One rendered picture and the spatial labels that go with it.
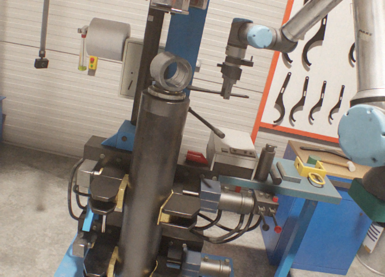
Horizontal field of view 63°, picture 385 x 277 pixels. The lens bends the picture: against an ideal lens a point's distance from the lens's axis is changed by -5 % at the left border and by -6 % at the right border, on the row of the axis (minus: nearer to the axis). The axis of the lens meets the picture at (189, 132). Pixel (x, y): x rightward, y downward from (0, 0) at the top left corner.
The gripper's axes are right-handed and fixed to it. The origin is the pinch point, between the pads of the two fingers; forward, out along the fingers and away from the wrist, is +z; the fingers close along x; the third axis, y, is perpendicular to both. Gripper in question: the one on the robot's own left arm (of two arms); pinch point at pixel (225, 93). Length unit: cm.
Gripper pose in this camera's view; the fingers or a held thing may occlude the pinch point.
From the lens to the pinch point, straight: 154.3
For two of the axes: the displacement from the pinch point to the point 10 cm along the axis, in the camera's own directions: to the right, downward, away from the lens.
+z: -2.0, 9.2, 3.4
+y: -9.5, -1.0, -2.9
